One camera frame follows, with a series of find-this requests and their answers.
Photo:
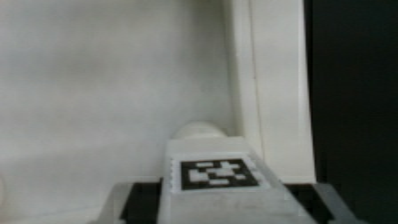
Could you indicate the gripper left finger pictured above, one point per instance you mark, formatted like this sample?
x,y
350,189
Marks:
x,y
131,204

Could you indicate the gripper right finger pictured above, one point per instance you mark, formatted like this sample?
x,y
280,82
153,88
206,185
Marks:
x,y
323,203

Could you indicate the white U-shaped obstacle fence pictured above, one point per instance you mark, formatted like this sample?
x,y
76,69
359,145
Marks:
x,y
282,92

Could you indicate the white square tabletop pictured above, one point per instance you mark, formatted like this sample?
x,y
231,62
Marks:
x,y
113,74

